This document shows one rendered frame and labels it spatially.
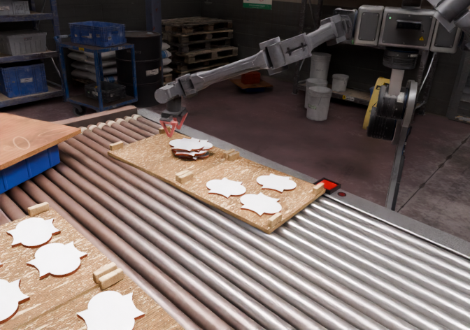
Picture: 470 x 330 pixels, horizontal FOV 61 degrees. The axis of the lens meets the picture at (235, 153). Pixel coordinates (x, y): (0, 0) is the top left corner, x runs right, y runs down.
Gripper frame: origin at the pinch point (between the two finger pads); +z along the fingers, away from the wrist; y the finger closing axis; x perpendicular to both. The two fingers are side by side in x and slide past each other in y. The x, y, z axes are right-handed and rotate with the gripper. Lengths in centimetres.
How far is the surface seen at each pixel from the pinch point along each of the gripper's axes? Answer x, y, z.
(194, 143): 8.4, -1.2, 4.7
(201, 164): 13.8, 6.8, 9.6
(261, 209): 43, 34, 8
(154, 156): -6.7, 5.4, 9.9
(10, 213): -33, 55, 13
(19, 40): -301, -271, 27
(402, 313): 82, 64, 11
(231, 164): 25.1, 3.1, 9.4
